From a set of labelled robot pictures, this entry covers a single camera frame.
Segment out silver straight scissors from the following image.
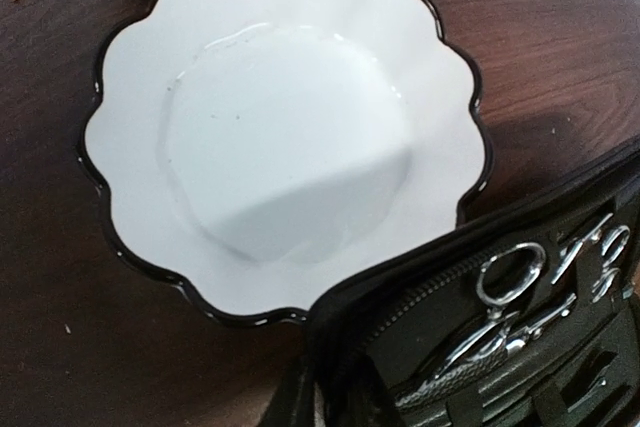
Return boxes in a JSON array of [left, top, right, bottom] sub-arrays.
[[430, 242, 577, 381]]

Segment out black zippered tool case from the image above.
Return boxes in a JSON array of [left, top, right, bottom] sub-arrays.
[[262, 139, 639, 426]]

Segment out silver thinning scissors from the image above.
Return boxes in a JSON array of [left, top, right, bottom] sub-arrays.
[[551, 211, 631, 305]]

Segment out scalloped white bowl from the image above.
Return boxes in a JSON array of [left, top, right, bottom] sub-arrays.
[[77, 0, 493, 327]]

